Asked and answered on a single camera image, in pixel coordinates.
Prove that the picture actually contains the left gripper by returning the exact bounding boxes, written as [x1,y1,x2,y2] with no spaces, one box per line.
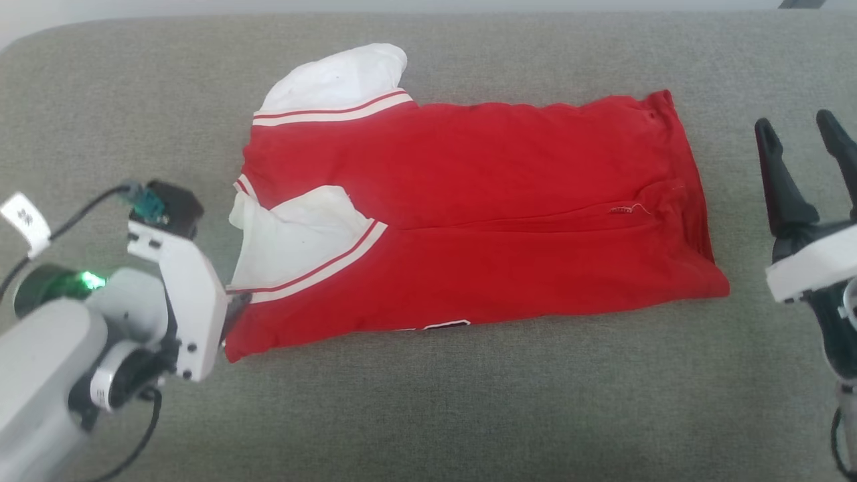
[13,266,252,343]

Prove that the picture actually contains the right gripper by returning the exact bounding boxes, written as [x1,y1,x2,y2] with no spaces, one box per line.
[755,109,857,381]

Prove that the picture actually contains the red white sports shirt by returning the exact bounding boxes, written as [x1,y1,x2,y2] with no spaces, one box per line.
[224,44,730,364]

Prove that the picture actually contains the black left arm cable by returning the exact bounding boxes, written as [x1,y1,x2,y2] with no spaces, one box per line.
[90,387,163,482]

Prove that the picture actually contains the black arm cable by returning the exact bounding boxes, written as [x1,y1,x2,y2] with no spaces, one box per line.
[90,387,163,482]
[830,405,857,481]

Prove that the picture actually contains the teal cable connector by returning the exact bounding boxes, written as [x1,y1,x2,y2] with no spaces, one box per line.
[121,182,165,225]

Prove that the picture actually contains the black left camera cable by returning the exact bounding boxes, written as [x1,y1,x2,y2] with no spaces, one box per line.
[0,186,131,305]

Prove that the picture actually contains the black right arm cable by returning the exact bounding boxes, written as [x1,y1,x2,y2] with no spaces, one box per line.
[830,405,857,481]

